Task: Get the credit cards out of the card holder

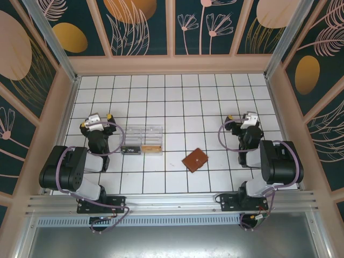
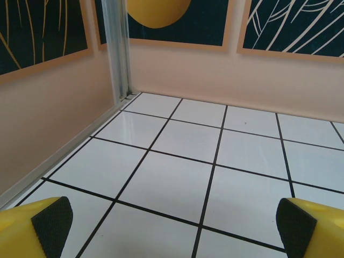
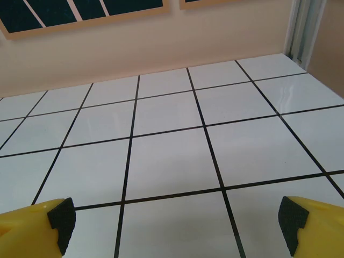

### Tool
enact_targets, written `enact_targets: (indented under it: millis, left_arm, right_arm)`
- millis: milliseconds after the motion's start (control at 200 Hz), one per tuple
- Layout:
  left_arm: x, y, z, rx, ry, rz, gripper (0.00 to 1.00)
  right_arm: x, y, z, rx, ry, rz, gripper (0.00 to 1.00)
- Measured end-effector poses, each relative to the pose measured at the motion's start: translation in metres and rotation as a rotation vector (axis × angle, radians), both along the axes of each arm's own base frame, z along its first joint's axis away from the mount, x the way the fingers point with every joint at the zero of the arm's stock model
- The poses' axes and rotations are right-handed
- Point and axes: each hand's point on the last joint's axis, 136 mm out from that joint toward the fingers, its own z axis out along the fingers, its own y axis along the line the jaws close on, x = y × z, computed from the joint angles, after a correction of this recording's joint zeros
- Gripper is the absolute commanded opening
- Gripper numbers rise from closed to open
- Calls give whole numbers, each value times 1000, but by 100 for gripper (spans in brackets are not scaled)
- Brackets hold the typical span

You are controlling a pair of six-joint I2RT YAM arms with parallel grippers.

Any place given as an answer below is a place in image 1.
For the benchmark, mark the brown leather card holder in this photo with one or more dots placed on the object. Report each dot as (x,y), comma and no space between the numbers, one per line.
(194,161)

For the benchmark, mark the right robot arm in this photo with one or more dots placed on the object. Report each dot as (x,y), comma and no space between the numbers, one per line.
(282,166)

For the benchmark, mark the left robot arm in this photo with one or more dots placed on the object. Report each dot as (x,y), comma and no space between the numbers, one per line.
(67,172)

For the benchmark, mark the gold card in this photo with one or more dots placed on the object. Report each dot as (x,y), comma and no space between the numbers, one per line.
(151,148)

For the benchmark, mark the clear acrylic organizer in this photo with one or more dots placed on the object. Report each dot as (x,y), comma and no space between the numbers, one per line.
(139,134)

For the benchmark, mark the grey metal sheet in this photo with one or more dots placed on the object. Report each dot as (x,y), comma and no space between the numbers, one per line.
(174,242)

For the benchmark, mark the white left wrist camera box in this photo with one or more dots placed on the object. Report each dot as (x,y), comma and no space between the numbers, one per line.
(95,122)

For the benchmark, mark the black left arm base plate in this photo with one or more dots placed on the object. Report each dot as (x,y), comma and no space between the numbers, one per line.
(118,204)

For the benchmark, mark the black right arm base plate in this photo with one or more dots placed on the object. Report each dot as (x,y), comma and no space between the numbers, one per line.
(228,204)

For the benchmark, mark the aluminium frame post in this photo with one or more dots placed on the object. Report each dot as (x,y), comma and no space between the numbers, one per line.
(280,40)
(57,47)

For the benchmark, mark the aluminium mounting rail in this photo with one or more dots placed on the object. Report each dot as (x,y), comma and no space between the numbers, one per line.
(174,204)

